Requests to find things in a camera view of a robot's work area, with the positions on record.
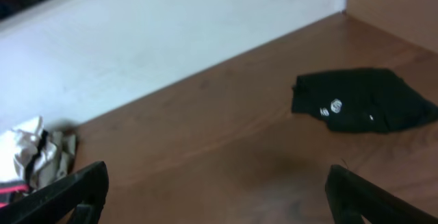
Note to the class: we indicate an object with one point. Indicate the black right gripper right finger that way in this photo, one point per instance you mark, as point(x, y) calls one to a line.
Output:
point(353, 199)

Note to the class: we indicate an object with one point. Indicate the olive grey folded garment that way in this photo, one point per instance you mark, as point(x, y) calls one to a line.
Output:
point(54, 159)

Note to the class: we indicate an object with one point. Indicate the white t-shirt pixel print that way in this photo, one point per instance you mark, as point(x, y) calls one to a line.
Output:
point(24, 151)

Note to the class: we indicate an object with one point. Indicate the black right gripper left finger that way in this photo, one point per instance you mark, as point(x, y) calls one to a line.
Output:
point(81, 195)

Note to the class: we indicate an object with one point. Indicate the black t-shirt white logo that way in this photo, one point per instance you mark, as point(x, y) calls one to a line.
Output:
point(361, 100)

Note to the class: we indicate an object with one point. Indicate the black folded garment pink trim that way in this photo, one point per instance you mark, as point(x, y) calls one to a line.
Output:
point(10, 189)

